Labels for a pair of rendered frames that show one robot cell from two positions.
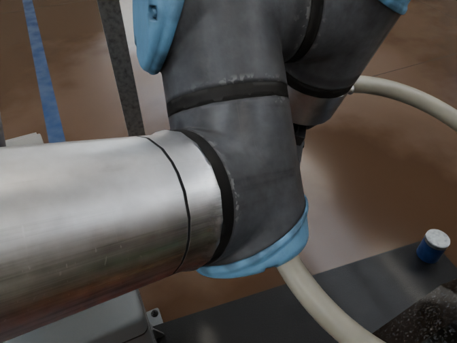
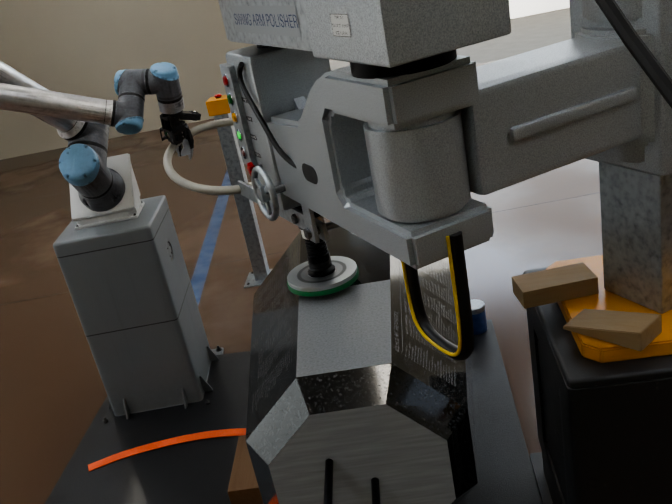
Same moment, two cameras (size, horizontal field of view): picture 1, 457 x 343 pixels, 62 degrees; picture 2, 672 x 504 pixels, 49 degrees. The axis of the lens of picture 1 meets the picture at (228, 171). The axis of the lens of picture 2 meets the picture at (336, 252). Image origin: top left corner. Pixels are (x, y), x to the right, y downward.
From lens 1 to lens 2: 2.53 m
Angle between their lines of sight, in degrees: 30
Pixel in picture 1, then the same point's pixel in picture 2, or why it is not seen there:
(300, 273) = (166, 160)
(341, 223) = not seen: hidden behind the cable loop
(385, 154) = (507, 263)
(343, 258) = not seen: hidden behind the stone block
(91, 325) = (127, 228)
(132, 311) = (145, 225)
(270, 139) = (128, 101)
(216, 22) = (124, 83)
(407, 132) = (551, 246)
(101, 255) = (90, 107)
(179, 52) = (119, 89)
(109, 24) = (222, 133)
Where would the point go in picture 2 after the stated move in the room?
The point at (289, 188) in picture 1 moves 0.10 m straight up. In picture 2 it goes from (131, 110) to (122, 81)
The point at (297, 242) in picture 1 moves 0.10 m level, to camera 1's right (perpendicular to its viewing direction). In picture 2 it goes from (130, 120) to (154, 117)
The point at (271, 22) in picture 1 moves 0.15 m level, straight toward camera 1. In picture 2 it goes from (136, 83) to (105, 94)
